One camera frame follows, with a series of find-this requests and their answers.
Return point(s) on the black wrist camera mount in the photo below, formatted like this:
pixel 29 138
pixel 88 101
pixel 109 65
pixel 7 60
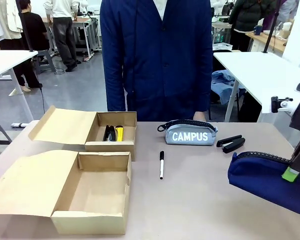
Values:
pixel 275 104

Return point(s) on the white table with white legs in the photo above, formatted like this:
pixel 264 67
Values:
pixel 7 61

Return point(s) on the blue cloth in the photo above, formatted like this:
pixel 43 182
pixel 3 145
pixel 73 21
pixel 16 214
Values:
pixel 222 85

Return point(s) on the brown cardboard box with lid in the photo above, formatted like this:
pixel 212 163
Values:
pixel 27 185
pixel 65 125

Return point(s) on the person's left hand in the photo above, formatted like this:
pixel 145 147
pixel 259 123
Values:
pixel 199 116

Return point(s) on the black and white marker pen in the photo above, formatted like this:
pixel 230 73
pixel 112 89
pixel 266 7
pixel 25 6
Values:
pixel 161 165

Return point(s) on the person in white shirt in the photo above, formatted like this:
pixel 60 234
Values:
pixel 63 30

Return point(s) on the person in black shirt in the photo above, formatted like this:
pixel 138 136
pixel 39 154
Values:
pixel 35 30

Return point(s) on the wooden workbench grey frame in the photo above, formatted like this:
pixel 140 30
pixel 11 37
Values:
pixel 87 27

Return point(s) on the hanging white coat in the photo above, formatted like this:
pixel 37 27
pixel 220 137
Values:
pixel 5 20

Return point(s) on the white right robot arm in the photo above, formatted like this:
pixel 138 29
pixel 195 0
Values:
pixel 290 106

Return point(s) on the person in blue coat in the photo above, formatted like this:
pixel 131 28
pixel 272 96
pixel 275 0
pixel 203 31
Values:
pixel 150 62

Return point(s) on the person's left forearm blue sleeve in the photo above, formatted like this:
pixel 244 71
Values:
pixel 202 87

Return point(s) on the person in dark puffer jacket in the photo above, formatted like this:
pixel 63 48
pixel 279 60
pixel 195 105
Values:
pixel 250 15

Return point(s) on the black stand pole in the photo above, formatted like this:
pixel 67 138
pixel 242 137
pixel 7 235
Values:
pixel 272 27
pixel 25 25

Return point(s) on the grey plastic stool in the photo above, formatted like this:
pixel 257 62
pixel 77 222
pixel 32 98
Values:
pixel 43 60

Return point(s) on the wooden desk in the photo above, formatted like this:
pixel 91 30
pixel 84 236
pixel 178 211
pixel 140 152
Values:
pixel 277 41

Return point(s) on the large white table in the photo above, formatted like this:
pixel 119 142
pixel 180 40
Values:
pixel 260 72

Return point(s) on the yellow utility knife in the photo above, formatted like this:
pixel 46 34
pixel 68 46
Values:
pixel 119 133

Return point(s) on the person's right forearm blue sleeve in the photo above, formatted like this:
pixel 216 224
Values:
pixel 115 87

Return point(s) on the black bag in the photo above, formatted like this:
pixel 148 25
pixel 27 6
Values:
pixel 250 107

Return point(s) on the grey CAMPUS pencil case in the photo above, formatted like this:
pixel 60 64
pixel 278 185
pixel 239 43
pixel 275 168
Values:
pixel 190 137

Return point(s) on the navy blue pencil case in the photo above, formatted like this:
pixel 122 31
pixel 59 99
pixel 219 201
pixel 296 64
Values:
pixel 260 175

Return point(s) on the white cylinder container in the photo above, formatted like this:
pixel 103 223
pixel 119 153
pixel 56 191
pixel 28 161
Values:
pixel 287 28

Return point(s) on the dark blue mug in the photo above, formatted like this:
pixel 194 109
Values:
pixel 258 30

